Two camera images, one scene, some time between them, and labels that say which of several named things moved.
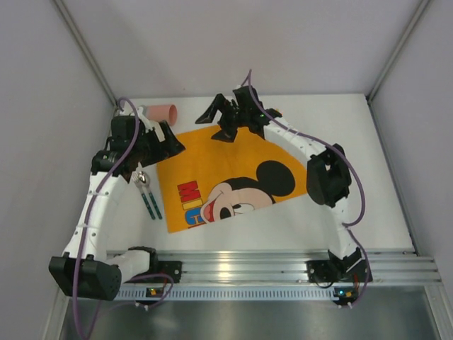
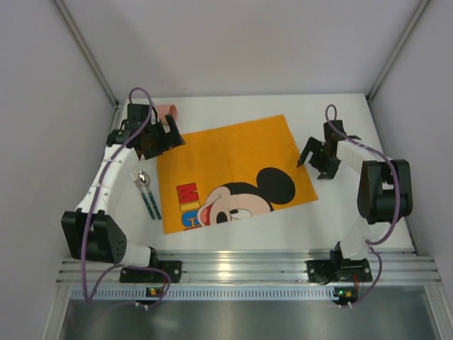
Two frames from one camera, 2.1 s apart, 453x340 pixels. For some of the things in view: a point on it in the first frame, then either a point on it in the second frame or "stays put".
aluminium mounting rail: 406,266 stays put
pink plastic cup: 161,112 stays put
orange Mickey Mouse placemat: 212,180 stays put
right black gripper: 230,115 to 319,157
